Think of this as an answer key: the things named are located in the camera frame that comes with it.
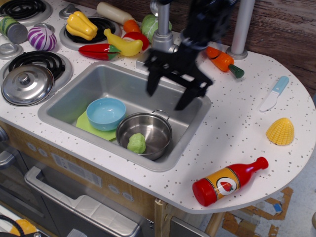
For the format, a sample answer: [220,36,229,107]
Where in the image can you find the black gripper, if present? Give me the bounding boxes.
[145,29,213,111]

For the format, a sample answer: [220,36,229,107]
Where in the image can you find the green toy broccoli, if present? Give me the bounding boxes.
[127,133,146,154]

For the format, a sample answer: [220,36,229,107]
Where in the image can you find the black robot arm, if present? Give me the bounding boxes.
[145,0,236,111]

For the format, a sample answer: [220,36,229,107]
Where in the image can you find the small steel pan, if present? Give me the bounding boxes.
[116,109,172,160]

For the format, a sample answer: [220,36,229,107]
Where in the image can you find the silver toy faucet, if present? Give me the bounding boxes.
[135,0,188,83]

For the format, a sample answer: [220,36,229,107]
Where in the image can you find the orange toy carrot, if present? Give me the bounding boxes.
[206,46,244,79]

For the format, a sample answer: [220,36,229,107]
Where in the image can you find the yellow toy banana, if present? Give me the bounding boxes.
[103,28,143,57]

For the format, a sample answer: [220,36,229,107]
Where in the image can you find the green toy cabbage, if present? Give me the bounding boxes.
[141,14,158,43]

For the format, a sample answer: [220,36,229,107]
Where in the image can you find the red toy apple half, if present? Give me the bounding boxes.
[122,32,150,52]

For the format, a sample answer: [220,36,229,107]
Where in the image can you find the orange toy fruit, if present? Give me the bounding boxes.
[123,19,142,33]

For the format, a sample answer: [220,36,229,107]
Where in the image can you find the light blue plastic bowl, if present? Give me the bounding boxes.
[86,98,126,131]

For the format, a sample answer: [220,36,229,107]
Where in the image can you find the red toy chili pepper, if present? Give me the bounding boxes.
[78,43,121,60]

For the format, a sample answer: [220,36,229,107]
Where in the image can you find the grey support pole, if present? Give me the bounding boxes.
[226,0,255,60]

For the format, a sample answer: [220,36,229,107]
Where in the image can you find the back right stove burner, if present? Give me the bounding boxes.
[59,16,122,51]

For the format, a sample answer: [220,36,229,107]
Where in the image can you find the stove burner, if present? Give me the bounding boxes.
[0,51,73,90]
[59,16,122,51]
[0,0,52,27]

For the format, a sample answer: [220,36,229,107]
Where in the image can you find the blue white toy knife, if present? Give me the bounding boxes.
[259,76,289,112]

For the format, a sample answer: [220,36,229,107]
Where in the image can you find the cream toy bottle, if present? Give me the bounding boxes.
[96,2,134,25]

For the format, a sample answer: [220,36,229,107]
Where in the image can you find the green plastic plate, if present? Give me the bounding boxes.
[76,111,116,141]

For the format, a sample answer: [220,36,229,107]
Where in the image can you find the grey metal sink basin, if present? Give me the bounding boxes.
[38,62,211,172]

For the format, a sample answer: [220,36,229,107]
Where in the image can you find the yellow toy bell pepper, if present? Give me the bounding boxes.
[66,11,98,40]

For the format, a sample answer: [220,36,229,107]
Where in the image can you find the red toy ketchup bottle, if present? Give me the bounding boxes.
[192,157,269,206]

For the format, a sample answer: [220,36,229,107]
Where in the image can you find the front left stove burner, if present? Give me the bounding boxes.
[0,51,73,90]

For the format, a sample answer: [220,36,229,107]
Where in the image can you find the yellow toy corn piece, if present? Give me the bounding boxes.
[266,118,294,146]

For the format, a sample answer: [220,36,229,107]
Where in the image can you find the silver stove knob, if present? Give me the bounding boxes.
[59,4,80,20]
[0,43,24,60]

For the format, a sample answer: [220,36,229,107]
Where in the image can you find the purple toy onion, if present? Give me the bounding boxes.
[27,27,57,51]

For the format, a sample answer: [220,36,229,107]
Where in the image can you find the steel pot lid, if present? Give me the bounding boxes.
[1,65,54,106]

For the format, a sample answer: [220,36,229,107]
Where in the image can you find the back left stove burner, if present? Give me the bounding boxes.
[0,0,52,27]

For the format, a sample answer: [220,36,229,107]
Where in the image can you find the green label toy can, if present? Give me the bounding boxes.
[0,14,28,44]

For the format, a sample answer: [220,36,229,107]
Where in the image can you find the silver stove knob left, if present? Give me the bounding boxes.
[0,43,24,60]

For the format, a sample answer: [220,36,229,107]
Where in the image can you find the yellow object bottom left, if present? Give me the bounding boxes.
[9,219,37,236]

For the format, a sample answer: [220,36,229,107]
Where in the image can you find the silver oven door handle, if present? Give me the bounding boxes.
[25,166,142,237]

